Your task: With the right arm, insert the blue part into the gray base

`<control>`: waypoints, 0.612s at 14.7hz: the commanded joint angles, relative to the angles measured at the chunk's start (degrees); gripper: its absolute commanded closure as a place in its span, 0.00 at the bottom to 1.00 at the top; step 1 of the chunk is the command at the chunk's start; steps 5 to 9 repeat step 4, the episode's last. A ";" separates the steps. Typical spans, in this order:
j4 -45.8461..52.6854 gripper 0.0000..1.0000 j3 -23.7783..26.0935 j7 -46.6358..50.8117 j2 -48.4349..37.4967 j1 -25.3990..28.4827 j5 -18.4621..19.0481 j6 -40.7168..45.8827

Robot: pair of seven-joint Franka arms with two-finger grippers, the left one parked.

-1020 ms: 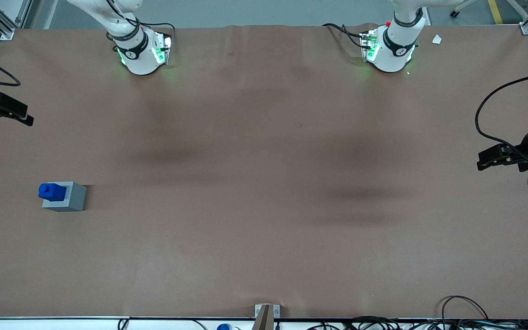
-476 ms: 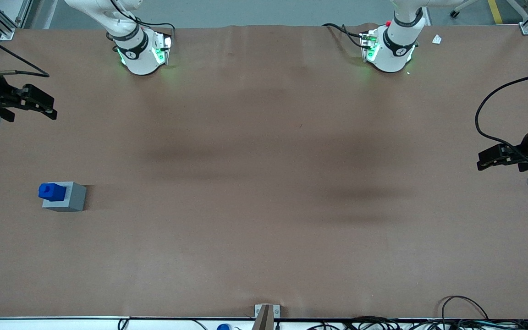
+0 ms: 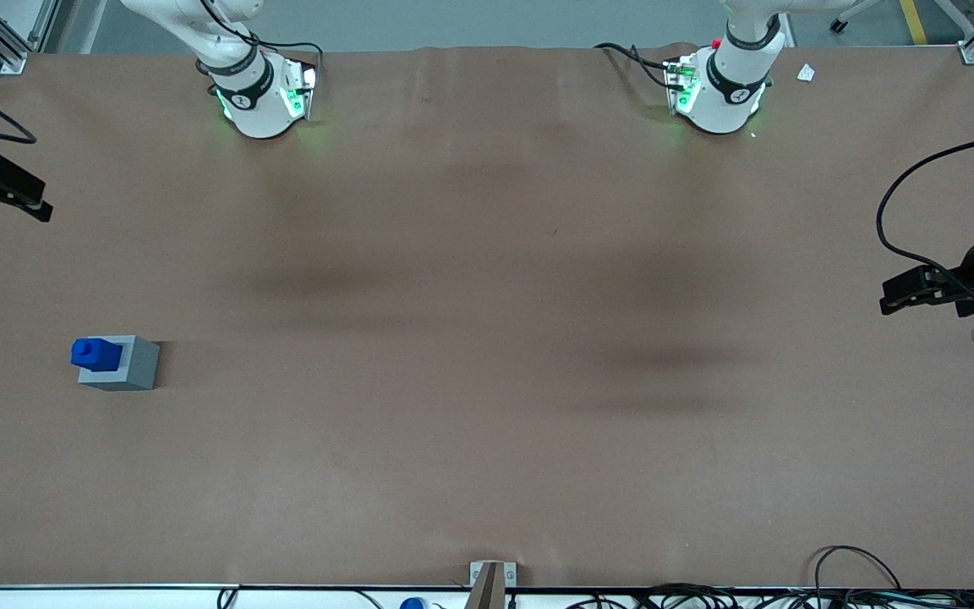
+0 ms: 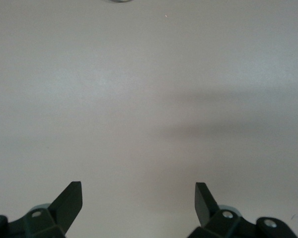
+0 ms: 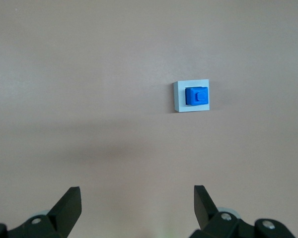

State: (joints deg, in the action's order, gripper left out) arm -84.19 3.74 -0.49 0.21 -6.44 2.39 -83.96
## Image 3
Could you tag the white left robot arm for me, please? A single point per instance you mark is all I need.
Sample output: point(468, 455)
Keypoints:
point(728, 93)

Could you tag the small blue square part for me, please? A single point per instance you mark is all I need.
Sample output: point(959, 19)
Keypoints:
point(94, 353)

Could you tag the gray square base block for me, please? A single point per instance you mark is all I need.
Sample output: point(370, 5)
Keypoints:
point(136, 368)

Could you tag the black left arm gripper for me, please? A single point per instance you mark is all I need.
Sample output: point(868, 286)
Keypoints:
point(973, 269)

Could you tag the grey metal table bracket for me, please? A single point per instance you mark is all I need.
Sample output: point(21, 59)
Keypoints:
point(487, 588)

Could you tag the blue round cap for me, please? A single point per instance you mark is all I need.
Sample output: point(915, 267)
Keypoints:
point(413, 604)

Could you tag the white paper scrap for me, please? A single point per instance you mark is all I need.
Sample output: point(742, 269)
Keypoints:
point(806, 73)

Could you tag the brown table cover sheet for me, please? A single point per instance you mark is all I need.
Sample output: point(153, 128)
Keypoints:
point(487, 338)

